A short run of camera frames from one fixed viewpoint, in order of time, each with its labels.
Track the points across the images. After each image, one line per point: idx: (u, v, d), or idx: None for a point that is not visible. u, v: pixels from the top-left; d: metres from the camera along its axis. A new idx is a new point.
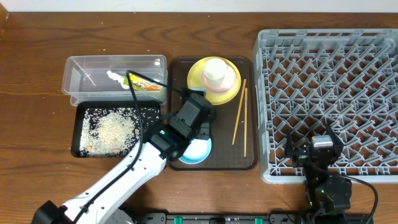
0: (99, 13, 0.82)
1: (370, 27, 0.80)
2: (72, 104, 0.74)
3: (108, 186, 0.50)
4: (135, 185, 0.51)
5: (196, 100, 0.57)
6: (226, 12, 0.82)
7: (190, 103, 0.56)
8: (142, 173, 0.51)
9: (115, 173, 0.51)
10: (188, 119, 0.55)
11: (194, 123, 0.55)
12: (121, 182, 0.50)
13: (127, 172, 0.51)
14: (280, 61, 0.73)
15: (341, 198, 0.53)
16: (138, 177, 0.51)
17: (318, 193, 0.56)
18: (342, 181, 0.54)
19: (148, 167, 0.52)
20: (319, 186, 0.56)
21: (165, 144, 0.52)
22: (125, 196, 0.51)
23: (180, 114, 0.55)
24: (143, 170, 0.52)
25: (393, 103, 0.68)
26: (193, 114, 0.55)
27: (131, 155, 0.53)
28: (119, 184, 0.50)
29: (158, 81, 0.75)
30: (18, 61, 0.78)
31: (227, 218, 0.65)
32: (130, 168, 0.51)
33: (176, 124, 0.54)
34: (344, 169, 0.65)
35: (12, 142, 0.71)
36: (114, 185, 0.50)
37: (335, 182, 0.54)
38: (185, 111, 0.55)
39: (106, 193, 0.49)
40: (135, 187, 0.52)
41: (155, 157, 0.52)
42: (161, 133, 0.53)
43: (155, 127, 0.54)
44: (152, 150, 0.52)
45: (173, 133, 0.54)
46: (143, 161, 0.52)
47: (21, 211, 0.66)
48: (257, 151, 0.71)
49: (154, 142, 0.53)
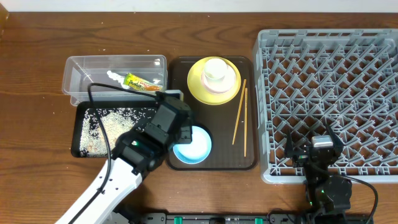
0: (99, 14, 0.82)
1: (370, 27, 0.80)
2: (72, 104, 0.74)
3: (81, 211, 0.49)
4: (110, 206, 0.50)
5: (171, 104, 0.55)
6: (226, 12, 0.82)
7: (164, 107, 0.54)
8: (115, 193, 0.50)
9: (86, 198, 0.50)
10: (164, 124, 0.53)
11: (171, 128, 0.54)
12: (92, 208, 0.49)
13: (97, 195, 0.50)
14: (280, 61, 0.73)
15: (341, 198, 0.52)
16: (111, 199, 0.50)
17: (319, 193, 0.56)
18: (342, 181, 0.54)
19: (119, 187, 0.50)
20: (319, 186, 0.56)
21: (140, 155, 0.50)
22: (102, 218, 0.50)
23: (155, 121, 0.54)
24: (115, 190, 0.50)
25: (393, 103, 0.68)
26: (168, 120, 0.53)
27: (101, 177, 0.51)
28: (90, 210, 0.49)
29: (158, 81, 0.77)
30: (19, 61, 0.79)
31: (227, 218, 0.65)
32: (100, 191, 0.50)
33: (152, 131, 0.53)
34: (344, 169, 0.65)
35: (12, 142, 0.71)
36: (86, 212, 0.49)
37: (335, 182, 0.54)
38: (160, 116, 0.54)
39: (81, 219, 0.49)
40: (112, 207, 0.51)
41: (127, 175, 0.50)
42: (134, 144, 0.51)
43: (127, 138, 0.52)
44: (123, 167, 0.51)
45: (148, 142, 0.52)
46: (114, 181, 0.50)
47: (20, 211, 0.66)
48: (257, 151, 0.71)
49: (127, 155, 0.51)
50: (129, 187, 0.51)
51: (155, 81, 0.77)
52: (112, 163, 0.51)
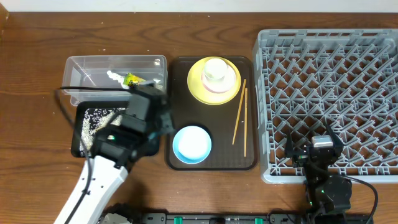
0: (99, 14, 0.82)
1: (370, 27, 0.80)
2: (72, 104, 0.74)
3: (71, 215, 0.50)
4: (99, 203, 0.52)
5: (143, 92, 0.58)
6: (226, 12, 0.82)
7: (136, 96, 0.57)
8: (101, 191, 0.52)
9: (73, 202, 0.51)
10: (139, 113, 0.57)
11: (147, 116, 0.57)
12: (81, 209, 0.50)
13: (84, 196, 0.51)
14: (280, 61, 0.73)
15: (341, 198, 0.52)
16: (99, 196, 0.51)
17: (318, 193, 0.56)
18: (342, 181, 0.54)
19: (104, 185, 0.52)
20: (319, 186, 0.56)
21: (119, 148, 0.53)
22: (94, 216, 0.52)
23: (130, 112, 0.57)
24: (100, 187, 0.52)
25: (393, 103, 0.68)
26: (143, 108, 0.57)
27: (84, 178, 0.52)
28: (80, 211, 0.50)
29: (158, 81, 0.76)
30: (18, 61, 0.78)
31: (227, 218, 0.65)
32: (86, 193, 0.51)
33: (129, 122, 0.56)
34: (344, 169, 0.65)
35: (12, 142, 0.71)
36: (76, 214, 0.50)
37: (335, 182, 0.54)
38: (134, 106, 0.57)
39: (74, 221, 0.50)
40: (101, 204, 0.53)
41: (109, 171, 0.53)
42: (111, 139, 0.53)
43: (103, 134, 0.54)
44: (104, 163, 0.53)
45: (125, 135, 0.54)
46: (98, 179, 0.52)
47: (20, 211, 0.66)
48: (257, 151, 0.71)
49: (106, 150, 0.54)
50: (114, 182, 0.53)
51: (155, 81, 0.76)
52: (92, 163, 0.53)
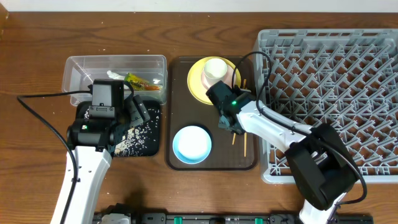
0: (99, 14, 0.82)
1: (370, 27, 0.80)
2: (72, 104, 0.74)
3: (68, 207, 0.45)
4: (92, 190, 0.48)
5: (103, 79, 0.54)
6: (226, 12, 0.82)
7: (97, 85, 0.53)
8: (91, 177, 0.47)
9: (64, 195, 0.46)
10: (106, 100, 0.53)
11: (114, 101, 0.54)
12: (77, 197, 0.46)
13: (74, 185, 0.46)
14: (280, 61, 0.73)
15: (222, 91, 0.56)
16: (91, 182, 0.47)
17: (227, 105, 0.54)
18: (219, 85, 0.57)
19: (92, 169, 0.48)
20: (224, 104, 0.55)
21: (96, 134, 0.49)
22: (91, 203, 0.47)
23: (96, 102, 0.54)
24: (89, 173, 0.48)
25: (393, 103, 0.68)
26: (109, 94, 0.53)
27: (69, 169, 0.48)
28: (76, 201, 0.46)
29: (158, 81, 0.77)
30: (19, 61, 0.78)
31: (227, 218, 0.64)
32: (76, 181, 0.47)
33: (97, 111, 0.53)
34: (367, 169, 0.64)
35: (12, 142, 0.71)
36: (73, 204, 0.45)
37: (219, 88, 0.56)
38: (98, 94, 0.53)
39: (71, 214, 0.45)
40: (96, 190, 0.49)
41: (92, 157, 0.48)
42: (84, 128, 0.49)
43: (74, 126, 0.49)
44: (86, 150, 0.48)
45: (97, 122, 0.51)
46: (85, 165, 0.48)
47: (20, 211, 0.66)
48: (257, 151, 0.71)
49: (83, 140, 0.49)
50: (102, 165, 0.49)
51: (155, 81, 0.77)
52: (76, 154, 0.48)
